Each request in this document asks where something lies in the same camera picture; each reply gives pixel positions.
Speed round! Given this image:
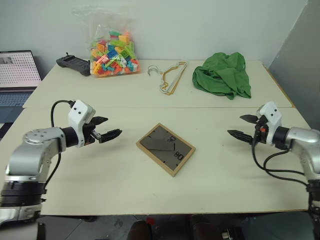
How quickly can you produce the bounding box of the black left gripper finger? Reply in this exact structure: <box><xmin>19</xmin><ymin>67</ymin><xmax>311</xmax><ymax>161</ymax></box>
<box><xmin>89</xmin><ymin>116</ymin><xmax>109</xmax><ymax>127</ymax></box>
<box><xmin>98</xmin><ymin>129</ymin><xmax>123</xmax><ymax>144</ymax></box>

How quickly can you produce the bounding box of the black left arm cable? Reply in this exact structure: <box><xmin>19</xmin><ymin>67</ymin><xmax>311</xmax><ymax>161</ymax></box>
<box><xmin>42</xmin><ymin>100</ymin><xmax>76</xmax><ymax>193</ymax></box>

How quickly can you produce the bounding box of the dark rounded shape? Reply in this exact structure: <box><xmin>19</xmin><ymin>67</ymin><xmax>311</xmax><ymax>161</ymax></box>
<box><xmin>129</xmin><ymin>219</ymin><xmax>153</xmax><ymax>240</ymax></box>

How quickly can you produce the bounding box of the wooden framed dark panel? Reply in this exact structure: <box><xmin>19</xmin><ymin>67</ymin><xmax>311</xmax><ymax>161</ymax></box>
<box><xmin>135</xmin><ymin>122</ymin><xmax>196</xmax><ymax>178</ymax></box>

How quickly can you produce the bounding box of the green crumpled cloth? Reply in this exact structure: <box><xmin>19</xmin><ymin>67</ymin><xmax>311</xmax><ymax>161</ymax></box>
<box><xmin>191</xmin><ymin>51</ymin><xmax>252</xmax><ymax>101</ymax></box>

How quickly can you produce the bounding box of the white wire clothes hanger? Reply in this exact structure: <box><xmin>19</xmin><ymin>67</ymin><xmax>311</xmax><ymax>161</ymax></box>
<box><xmin>147</xmin><ymin>61</ymin><xmax>188</xmax><ymax>95</ymax></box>

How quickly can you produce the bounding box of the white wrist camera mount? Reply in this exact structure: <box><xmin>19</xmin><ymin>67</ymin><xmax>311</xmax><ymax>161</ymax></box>
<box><xmin>67</xmin><ymin>100</ymin><xmax>97</xmax><ymax>148</ymax></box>
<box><xmin>258</xmin><ymin>101</ymin><xmax>283</xmax><ymax>146</ymax></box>

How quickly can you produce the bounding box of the black handheld controller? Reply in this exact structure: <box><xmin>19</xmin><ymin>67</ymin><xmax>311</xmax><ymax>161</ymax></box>
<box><xmin>55</xmin><ymin>52</ymin><xmax>92</xmax><ymax>77</ymax></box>

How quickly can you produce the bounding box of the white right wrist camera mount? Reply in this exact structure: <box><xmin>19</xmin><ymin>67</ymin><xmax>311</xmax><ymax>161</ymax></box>
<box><xmin>258</xmin><ymin>101</ymin><xmax>283</xmax><ymax>146</ymax></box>

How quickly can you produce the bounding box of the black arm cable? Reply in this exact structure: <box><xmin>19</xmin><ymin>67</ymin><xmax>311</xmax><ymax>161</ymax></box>
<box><xmin>251</xmin><ymin>124</ymin><xmax>310</xmax><ymax>187</ymax></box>
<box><xmin>42</xmin><ymin>100</ymin><xmax>76</xmax><ymax>193</ymax></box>

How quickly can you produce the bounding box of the grey partition panel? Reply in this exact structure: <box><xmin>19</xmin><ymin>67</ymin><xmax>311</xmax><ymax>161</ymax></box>
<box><xmin>264</xmin><ymin>0</ymin><xmax>320</xmax><ymax>131</ymax></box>

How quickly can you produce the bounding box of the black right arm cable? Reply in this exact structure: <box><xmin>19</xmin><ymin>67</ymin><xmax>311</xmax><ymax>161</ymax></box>
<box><xmin>251</xmin><ymin>124</ymin><xmax>310</xmax><ymax>187</ymax></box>

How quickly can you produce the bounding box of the laptop computer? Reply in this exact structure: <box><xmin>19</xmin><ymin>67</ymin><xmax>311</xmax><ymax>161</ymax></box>
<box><xmin>0</xmin><ymin>50</ymin><xmax>43</xmax><ymax>124</ymax></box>

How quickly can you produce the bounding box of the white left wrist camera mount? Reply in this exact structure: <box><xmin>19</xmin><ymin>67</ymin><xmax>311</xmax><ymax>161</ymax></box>
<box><xmin>67</xmin><ymin>100</ymin><xmax>97</xmax><ymax>148</ymax></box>

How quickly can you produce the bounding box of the yellow wire clothes hanger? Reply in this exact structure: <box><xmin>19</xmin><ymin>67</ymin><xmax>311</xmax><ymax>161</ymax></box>
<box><xmin>159</xmin><ymin>60</ymin><xmax>189</xmax><ymax>97</ymax></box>

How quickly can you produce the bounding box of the bag of colourful building bricks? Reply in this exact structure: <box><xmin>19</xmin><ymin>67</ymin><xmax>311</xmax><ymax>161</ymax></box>
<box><xmin>71</xmin><ymin>7</ymin><xmax>141</xmax><ymax>79</ymax></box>

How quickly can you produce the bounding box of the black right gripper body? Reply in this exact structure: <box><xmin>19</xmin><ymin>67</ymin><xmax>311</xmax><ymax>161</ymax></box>
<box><xmin>253</xmin><ymin>115</ymin><xmax>270</xmax><ymax>145</ymax></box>

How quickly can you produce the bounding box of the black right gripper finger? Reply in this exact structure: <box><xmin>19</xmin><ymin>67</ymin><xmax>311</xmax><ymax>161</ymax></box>
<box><xmin>227</xmin><ymin>129</ymin><xmax>255</xmax><ymax>145</ymax></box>
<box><xmin>239</xmin><ymin>114</ymin><xmax>259</xmax><ymax>125</ymax></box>

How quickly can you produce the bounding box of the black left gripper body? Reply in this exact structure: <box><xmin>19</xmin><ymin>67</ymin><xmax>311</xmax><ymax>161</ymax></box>
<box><xmin>82</xmin><ymin>121</ymin><xmax>101</xmax><ymax>146</ymax></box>

